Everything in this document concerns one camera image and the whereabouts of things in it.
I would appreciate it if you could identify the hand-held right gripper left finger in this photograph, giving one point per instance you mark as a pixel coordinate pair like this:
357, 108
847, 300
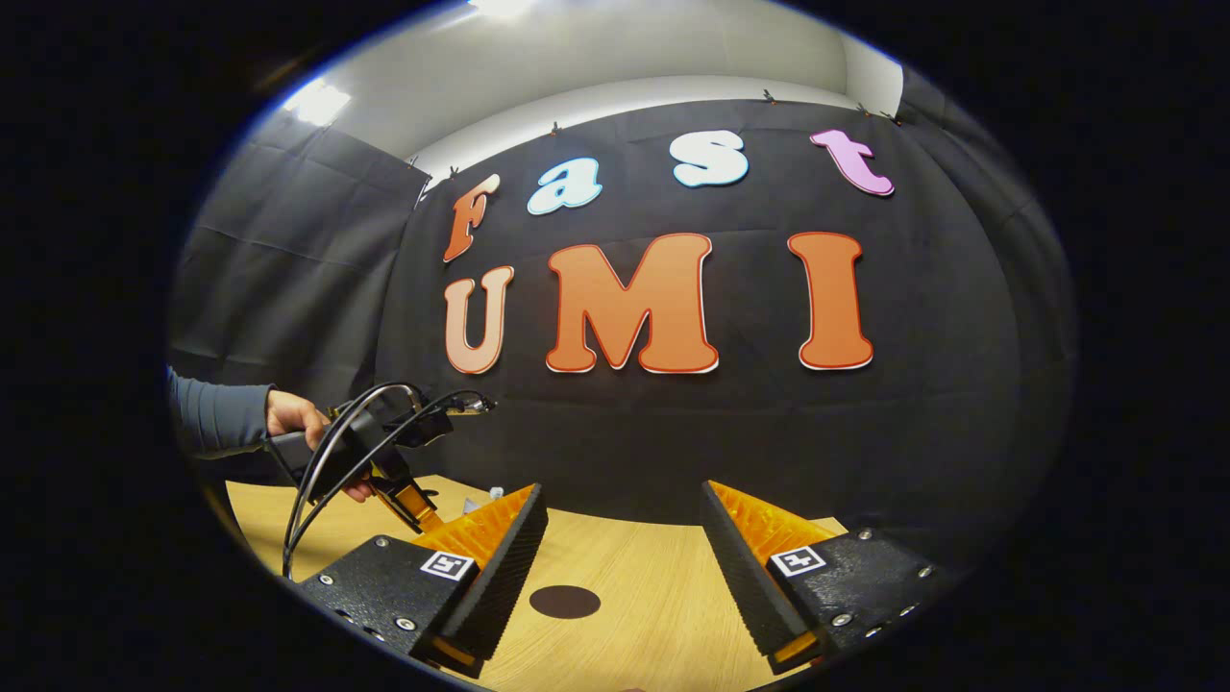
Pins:
504, 577

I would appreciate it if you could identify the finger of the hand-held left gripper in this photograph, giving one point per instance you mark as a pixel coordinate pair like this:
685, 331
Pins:
415, 505

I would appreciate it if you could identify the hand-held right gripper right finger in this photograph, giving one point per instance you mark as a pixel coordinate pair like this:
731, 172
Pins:
745, 577

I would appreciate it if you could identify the dark round coaster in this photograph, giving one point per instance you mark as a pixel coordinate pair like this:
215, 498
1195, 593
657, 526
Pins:
565, 602

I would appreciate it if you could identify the wooden desktop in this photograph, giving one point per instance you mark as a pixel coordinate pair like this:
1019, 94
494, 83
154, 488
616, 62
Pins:
653, 596

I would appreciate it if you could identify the black backdrop cloth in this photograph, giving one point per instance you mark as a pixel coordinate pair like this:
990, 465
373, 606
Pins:
673, 432

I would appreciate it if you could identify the ceiling light panel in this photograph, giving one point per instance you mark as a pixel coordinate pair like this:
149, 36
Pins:
317, 101
502, 6

